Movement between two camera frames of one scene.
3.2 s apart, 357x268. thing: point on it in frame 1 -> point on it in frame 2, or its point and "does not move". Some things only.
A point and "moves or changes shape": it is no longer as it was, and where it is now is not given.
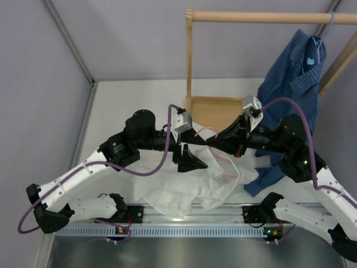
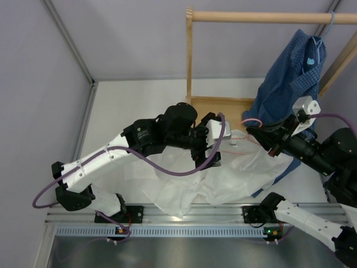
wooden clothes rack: x=208 y=114 does not move
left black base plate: x=127 y=214 does not move
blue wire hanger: x=319 y=43 does not move
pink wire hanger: x=216 y=155 moves or changes shape
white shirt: x=179 y=194 moves or changes shape
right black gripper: x=236 y=139 -> x=266 y=138
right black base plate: x=257 y=216 does not move
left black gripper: x=188 y=161 -> x=199 y=155
